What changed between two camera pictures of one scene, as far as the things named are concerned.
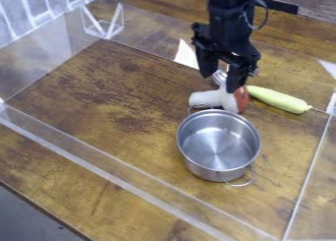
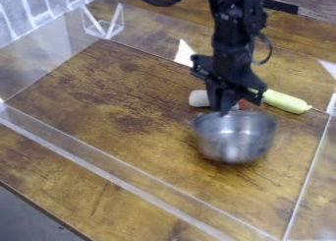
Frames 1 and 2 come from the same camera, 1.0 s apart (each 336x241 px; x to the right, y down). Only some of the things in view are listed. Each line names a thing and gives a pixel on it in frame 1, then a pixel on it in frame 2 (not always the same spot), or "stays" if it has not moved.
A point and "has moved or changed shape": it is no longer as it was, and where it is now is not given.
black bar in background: (281, 6) stays
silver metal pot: (219, 143) has moved or changed shape
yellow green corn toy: (280, 101) stays
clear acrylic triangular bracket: (101, 28) stays
